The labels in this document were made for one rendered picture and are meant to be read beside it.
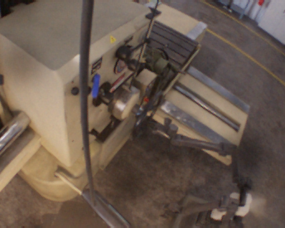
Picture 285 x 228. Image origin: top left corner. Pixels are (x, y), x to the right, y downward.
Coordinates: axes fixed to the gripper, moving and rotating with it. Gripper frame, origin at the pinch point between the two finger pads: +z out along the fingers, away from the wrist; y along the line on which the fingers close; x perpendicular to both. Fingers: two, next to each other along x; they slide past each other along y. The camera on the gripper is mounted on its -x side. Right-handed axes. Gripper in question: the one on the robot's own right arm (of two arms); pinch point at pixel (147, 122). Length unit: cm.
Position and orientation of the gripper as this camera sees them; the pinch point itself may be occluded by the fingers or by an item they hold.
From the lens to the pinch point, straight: 175.7
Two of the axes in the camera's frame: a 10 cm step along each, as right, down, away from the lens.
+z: -8.3, -5.3, 1.5
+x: -5.5, 8.1, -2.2
